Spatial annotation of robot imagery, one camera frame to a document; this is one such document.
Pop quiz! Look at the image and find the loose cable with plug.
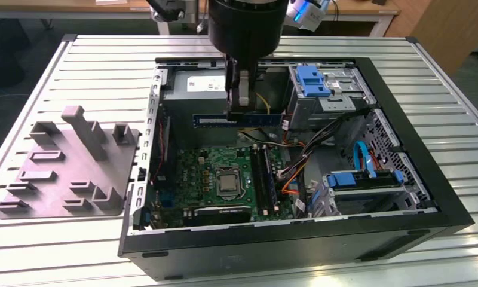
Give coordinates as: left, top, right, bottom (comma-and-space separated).
196, 0, 209, 33

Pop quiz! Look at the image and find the black CPU socket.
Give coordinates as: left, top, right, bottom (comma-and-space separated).
213, 167, 246, 200

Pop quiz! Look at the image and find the yellow wire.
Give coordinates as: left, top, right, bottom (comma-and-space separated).
239, 91, 273, 133

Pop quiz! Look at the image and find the dark RAM stick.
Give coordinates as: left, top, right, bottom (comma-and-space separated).
262, 146, 282, 210

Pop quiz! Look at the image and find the hard disk in blue carrier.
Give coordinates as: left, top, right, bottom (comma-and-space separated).
322, 169, 408, 192

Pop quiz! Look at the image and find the blue drive latch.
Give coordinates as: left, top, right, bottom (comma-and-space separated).
297, 65, 330, 98

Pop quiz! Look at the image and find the black PC case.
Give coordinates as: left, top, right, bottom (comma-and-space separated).
117, 56, 476, 282

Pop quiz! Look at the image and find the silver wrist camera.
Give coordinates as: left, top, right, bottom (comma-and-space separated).
145, 0, 187, 23

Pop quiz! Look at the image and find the silver CPU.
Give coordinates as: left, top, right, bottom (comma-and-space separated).
217, 174, 240, 192

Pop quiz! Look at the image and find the black wire bundle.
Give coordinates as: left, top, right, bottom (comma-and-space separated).
281, 109, 374, 180

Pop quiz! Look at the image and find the green motherboard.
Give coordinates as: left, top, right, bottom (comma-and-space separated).
153, 145, 304, 228

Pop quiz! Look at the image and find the metal drive cage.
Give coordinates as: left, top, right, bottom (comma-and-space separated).
289, 64, 378, 129

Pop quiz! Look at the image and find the grey power supply unit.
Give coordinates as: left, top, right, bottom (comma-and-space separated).
161, 70, 243, 149

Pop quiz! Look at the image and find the blue flat wire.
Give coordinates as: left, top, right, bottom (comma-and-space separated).
352, 140, 378, 179

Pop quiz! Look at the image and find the thin red wire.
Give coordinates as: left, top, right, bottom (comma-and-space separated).
149, 116, 172, 182

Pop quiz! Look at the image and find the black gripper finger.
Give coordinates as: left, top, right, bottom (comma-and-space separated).
224, 57, 261, 122

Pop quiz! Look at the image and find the orange wire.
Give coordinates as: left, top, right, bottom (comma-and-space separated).
281, 176, 305, 196

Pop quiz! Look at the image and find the black graphics card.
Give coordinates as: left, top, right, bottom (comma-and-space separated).
193, 206, 253, 225

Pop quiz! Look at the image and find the blue expansion slot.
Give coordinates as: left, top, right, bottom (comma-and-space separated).
160, 191, 176, 209

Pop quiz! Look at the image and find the metal disk bay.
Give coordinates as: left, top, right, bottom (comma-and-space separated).
310, 176, 424, 216

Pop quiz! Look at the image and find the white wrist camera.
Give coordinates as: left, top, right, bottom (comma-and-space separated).
285, 0, 332, 32

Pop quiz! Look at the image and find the black RAM slot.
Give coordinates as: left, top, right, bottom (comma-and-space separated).
249, 144, 269, 215

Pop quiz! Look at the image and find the wooden cabinet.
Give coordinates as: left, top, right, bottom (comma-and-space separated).
394, 0, 478, 75

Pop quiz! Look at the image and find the grey parts rack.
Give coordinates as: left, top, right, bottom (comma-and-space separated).
0, 104, 141, 221

